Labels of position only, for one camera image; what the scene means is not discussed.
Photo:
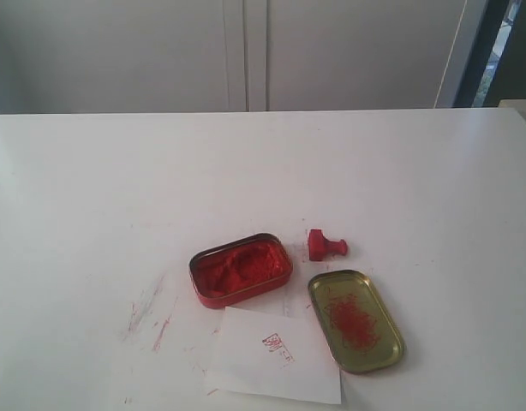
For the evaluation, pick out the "red ink paste tin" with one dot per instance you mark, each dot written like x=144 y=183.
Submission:
x=225 y=275

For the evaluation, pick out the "white cabinet doors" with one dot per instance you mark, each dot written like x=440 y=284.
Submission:
x=206 y=56

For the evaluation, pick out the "red stamp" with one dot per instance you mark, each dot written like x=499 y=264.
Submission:
x=319 y=247

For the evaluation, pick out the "gold tin lid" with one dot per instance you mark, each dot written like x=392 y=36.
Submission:
x=359 y=330

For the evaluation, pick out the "white paper sheet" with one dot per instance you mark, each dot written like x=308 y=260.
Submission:
x=270 y=355

